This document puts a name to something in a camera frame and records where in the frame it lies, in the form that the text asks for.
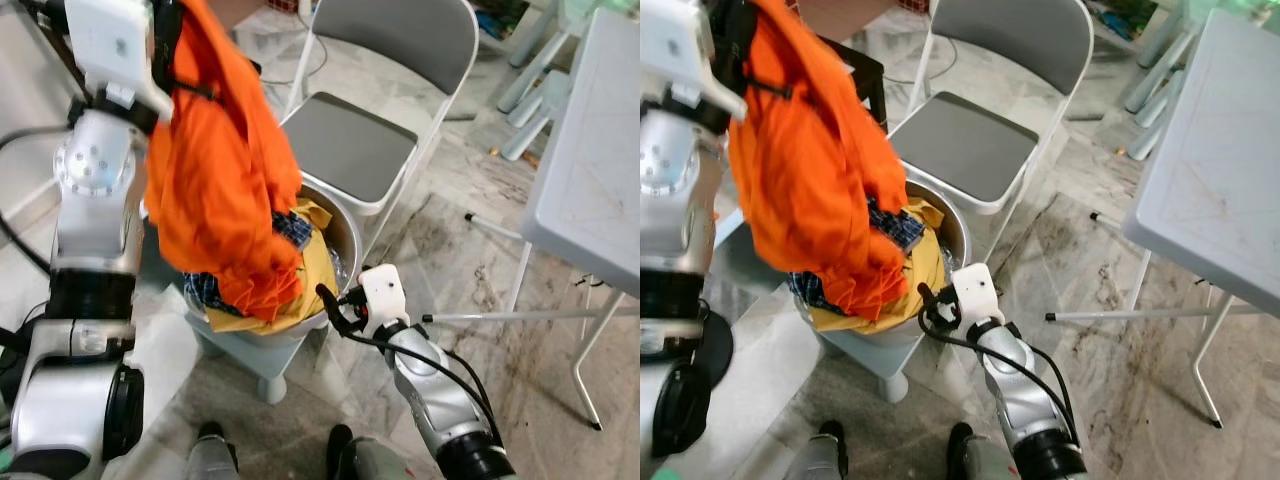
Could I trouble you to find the orange garment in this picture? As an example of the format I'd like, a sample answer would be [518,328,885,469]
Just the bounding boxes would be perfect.
[727,0,909,323]
[145,0,306,323]

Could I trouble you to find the yellow garment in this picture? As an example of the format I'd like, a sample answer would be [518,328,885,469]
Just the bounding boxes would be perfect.
[205,198,341,336]
[810,198,946,334]

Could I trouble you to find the pale blue child chair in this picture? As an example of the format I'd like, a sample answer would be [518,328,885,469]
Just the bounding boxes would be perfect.
[700,210,936,406]
[135,230,321,406]

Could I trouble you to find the blue plaid shirt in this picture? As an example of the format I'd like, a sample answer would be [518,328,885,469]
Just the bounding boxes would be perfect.
[790,200,926,309]
[183,208,314,309]

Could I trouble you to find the dark wooden chair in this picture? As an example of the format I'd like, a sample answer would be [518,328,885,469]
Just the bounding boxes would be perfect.
[820,35,891,131]

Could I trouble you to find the grey folding chair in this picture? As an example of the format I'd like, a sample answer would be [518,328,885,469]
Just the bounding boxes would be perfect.
[278,0,481,266]
[888,0,1096,263]

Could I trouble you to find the grey folding table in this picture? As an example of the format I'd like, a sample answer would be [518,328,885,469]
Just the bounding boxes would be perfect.
[420,8,640,431]
[1045,8,1280,429]

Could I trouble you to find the small pale blue table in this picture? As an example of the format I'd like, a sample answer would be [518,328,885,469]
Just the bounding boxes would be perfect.
[497,0,576,161]
[1125,0,1201,161]

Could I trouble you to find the black round stand base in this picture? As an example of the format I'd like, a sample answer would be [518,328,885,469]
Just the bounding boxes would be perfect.
[695,305,736,396]

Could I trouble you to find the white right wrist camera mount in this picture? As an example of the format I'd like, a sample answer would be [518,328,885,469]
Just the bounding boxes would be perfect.
[357,265,409,336]
[950,263,1004,331]

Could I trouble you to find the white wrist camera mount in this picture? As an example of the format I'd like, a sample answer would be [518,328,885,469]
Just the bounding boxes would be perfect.
[950,263,1004,331]
[62,0,173,123]
[357,265,409,336]
[640,0,749,121]

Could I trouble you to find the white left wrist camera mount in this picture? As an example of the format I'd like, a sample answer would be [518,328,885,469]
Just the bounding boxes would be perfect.
[640,0,749,121]
[62,0,173,123]

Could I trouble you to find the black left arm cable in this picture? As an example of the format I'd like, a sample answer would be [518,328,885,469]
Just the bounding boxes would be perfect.
[0,120,76,281]

